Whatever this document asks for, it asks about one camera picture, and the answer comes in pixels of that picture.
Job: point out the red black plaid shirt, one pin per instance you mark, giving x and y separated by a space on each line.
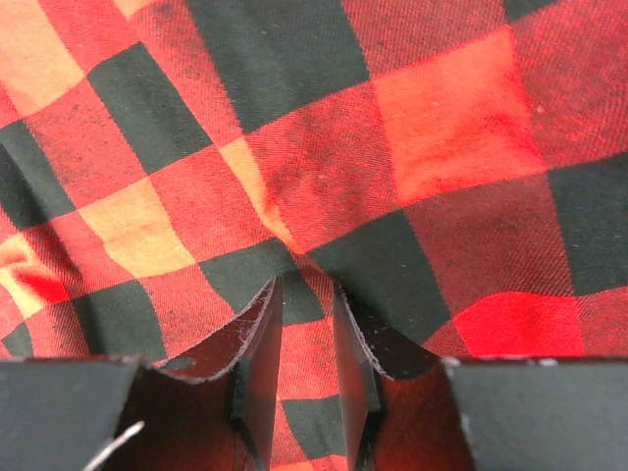
460 165

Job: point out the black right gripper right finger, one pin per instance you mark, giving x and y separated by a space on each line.
406 408

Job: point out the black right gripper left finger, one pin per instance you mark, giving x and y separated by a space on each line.
211 408

